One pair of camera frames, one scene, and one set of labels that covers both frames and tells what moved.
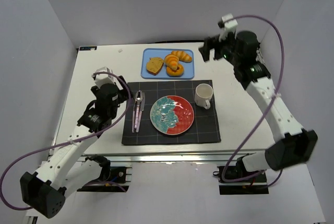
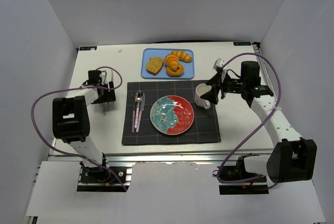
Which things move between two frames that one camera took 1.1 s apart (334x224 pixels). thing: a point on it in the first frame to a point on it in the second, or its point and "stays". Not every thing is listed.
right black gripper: [212, 47] to [221, 85]
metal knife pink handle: [143, 109] stays
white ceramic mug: [203, 93] stays
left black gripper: [123, 91] to [105, 97]
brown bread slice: [154, 65] stays
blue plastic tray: [146, 53] stays
